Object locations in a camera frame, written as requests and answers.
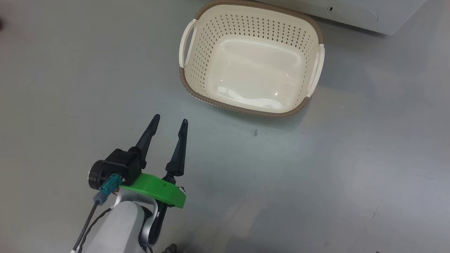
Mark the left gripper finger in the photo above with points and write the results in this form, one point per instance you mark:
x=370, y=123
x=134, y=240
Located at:
x=149, y=138
x=179, y=151

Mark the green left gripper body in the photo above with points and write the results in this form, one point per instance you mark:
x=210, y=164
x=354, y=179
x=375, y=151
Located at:
x=158, y=189

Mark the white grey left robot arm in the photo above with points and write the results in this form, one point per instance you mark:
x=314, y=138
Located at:
x=119, y=225

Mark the cream perforated laundry basket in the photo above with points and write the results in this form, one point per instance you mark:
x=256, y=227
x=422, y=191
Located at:
x=253, y=70

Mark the white washing machine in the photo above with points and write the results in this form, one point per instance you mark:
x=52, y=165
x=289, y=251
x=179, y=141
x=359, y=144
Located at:
x=386, y=14

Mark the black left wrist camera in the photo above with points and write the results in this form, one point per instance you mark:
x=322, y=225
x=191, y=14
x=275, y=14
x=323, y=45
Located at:
x=119, y=165

